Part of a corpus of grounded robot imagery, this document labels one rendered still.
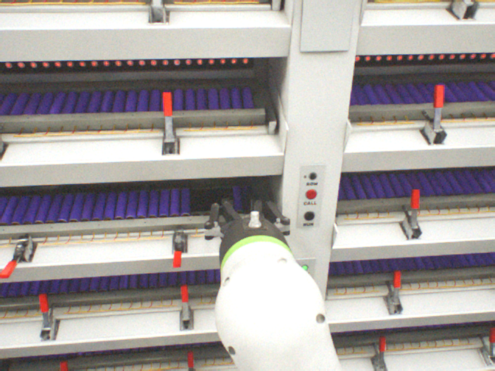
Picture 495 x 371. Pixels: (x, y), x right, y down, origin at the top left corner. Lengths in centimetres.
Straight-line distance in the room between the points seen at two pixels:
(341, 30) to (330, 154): 19
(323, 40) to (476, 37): 23
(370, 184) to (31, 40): 65
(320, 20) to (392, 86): 27
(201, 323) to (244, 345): 49
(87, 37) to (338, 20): 34
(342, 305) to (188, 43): 61
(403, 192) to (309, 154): 28
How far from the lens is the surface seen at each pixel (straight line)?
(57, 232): 80
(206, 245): 74
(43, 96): 80
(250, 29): 58
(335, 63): 62
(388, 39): 64
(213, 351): 102
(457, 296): 102
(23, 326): 96
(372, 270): 96
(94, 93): 77
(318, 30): 60
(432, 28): 67
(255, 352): 39
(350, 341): 106
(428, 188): 90
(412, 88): 83
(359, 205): 81
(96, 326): 91
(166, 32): 58
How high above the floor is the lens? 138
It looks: 28 degrees down
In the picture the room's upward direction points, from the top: straight up
